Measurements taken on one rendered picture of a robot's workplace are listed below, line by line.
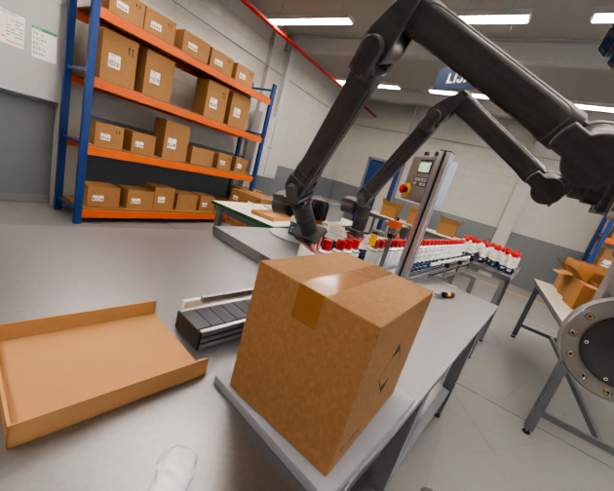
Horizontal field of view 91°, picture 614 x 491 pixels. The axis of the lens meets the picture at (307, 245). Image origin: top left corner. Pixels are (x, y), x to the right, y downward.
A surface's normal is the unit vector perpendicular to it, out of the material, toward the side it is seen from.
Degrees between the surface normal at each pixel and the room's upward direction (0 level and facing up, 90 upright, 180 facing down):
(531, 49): 90
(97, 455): 0
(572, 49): 90
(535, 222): 90
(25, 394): 0
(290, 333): 90
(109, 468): 0
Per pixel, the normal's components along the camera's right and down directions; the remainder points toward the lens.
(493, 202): -0.54, 0.06
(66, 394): 0.26, -0.94
